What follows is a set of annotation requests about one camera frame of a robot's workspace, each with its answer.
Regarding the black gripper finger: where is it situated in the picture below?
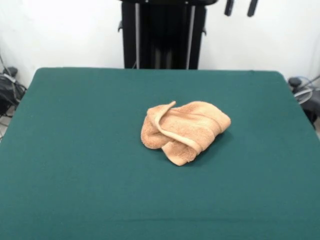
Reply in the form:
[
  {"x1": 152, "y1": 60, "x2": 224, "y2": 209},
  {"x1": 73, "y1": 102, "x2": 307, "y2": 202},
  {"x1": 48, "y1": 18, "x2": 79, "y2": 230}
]
[
  {"x1": 224, "y1": 0, "x2": 235, "y2": 16},
  {"x1": 247, "y1": 0, "x2": 258, "y2": 17}
]

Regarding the peach terry towel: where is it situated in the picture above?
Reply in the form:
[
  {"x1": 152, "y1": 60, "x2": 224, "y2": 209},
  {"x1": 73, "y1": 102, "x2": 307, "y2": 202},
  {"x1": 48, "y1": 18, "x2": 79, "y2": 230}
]
[{"x1": 139, "y1": 100, "x2": 232, "y2": 167}]

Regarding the black stand base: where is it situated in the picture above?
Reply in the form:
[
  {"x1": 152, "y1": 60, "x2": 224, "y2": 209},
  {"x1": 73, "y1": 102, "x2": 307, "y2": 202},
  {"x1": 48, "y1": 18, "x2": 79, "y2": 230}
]
[
  {"x1": 2, "y1": 66, "x2": 19, "y2": 76},
  {"x1": 287, "y1": 76, "x2": 304, "y2": 88}
]

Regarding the dark green table cloth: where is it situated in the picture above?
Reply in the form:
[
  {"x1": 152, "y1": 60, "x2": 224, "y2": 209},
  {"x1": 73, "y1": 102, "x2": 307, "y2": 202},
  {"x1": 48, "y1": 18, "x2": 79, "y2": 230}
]
[{"x1": 0, "y1": 66, "x2": 320, "y2": 240}]

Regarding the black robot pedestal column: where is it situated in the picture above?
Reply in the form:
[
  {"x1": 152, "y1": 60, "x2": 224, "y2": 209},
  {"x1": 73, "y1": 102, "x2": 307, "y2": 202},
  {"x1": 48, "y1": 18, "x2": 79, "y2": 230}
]
[{"x1": 116, "y1": 0, "x2": 218, "y2": 70}]

